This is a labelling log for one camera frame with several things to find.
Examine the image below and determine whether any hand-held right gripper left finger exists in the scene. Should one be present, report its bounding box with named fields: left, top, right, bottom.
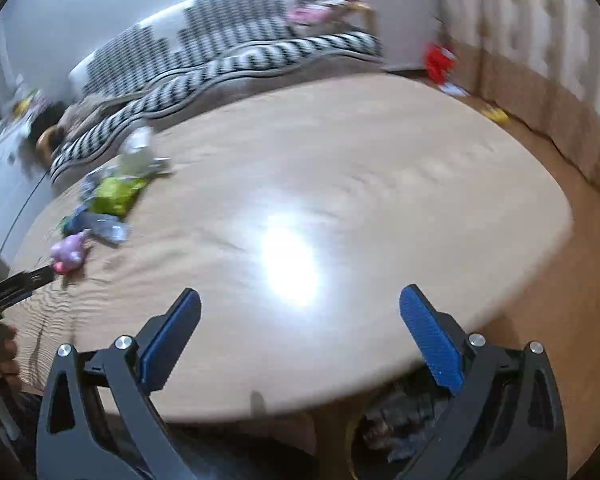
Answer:
left=36, top=287, right=202, bottom=480

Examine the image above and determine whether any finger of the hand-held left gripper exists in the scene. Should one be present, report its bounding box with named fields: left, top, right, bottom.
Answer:
left=0, top=265, right=56, bottom=313

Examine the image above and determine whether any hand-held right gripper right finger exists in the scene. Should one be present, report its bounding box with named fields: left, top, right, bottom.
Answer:
left=395, top=284, right=566, bottom=480

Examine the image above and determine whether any pink round toy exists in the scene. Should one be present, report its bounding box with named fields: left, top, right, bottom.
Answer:
left=50, top=230, right=92, bottom=275

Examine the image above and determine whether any dark trash bin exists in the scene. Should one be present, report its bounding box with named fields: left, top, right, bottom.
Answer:
left=347, top=377, right=453, bottom=468

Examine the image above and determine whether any silver-blue foil wrapper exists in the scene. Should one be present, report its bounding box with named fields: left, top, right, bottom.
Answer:
left=62, top=205, right=131, bottom=246

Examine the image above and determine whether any yellow-green snack packet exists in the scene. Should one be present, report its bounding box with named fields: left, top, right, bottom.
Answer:
left=87, top=175, right=148, bottom=218

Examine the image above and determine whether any person's left hand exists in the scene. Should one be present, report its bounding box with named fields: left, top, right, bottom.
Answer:
left=0, top=324, right=22, bottom=378

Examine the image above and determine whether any white cabinet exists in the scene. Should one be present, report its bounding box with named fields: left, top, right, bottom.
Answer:
left=0, top=120, right=51, bottom=256

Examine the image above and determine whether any wooden sofa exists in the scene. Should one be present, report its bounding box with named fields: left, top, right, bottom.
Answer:
left=36, top=0, right=376, bottom=166

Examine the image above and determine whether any pile of toys and bottles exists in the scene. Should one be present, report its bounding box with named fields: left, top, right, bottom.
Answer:
left=0, top=87, right=46, bottom=141

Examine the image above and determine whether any beige cloth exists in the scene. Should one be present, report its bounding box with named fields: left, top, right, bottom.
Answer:
left=60, top=100, right=126, bottom=131

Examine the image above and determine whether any black white striped sofa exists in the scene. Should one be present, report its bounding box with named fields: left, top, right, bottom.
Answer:
left=50, top=0, right=383, bottom=181

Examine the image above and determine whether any red bag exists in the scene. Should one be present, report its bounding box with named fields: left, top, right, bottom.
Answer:
left=424, top=42, right=457, bottom=83

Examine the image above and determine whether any pink plush toy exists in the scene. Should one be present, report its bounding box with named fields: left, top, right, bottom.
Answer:
left=286, top=0, right=341, bottom=26

